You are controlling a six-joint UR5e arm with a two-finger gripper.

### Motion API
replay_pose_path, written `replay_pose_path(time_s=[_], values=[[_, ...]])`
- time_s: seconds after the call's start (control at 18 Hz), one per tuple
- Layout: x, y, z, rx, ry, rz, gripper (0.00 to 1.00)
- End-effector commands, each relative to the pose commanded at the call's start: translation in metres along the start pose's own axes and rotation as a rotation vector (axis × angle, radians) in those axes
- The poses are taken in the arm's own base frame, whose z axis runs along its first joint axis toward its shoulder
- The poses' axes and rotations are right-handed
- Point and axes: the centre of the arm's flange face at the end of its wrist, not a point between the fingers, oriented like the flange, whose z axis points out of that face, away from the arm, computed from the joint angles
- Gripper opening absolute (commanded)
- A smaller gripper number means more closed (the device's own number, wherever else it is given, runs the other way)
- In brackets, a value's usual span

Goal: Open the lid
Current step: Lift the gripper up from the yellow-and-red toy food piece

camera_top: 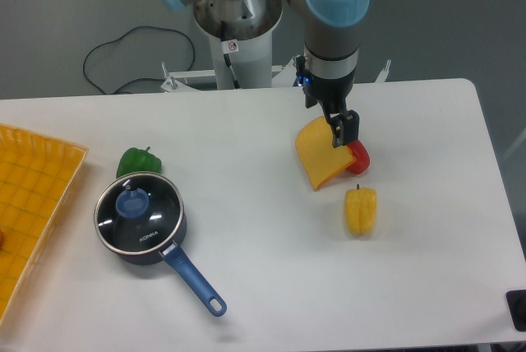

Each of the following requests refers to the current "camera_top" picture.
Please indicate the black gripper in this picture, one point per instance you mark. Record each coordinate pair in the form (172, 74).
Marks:
(328, 83)

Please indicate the glass pot lid blue knob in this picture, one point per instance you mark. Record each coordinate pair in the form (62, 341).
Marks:
(134, 194)

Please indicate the orange toy bread slice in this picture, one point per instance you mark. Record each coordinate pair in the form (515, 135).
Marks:
(320, 160)

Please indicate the red toy bell pepper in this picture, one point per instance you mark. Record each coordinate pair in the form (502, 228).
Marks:
(361, 158)

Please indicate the yellow toy bell pepper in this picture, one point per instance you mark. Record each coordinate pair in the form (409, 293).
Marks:
(360, 207)

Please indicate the green toy bell pepper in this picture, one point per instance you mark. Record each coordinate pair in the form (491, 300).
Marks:
(138, 160)

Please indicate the black device at table edge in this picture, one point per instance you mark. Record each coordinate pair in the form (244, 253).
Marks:
(516, 300)

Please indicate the yellow plastic basket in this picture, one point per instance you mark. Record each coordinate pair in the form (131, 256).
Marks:
(37, 173)

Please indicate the white metal base frame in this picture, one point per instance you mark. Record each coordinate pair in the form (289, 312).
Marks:
(197, 78)

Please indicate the dark saucepan with blue handle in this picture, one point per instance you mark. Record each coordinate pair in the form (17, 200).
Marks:
(156, 236)

